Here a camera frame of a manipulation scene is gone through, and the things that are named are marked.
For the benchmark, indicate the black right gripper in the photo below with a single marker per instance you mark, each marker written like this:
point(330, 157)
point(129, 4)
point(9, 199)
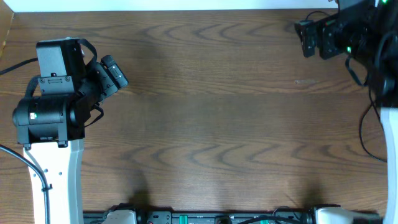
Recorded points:
point(326, 31)

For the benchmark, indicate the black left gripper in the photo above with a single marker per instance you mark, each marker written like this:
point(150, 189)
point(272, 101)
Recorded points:
point(103, 71)

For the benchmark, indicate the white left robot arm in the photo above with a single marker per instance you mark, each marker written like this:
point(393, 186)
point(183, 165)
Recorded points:
point(51, 120)

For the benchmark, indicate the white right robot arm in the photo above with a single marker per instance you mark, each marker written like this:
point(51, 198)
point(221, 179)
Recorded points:
point(367, 32)

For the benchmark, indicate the cardboard side panel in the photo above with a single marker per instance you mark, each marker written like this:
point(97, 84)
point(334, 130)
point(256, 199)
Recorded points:
point(6, 17)

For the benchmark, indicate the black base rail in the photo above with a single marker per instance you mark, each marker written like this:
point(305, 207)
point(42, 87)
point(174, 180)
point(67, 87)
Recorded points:
point(233, 217)

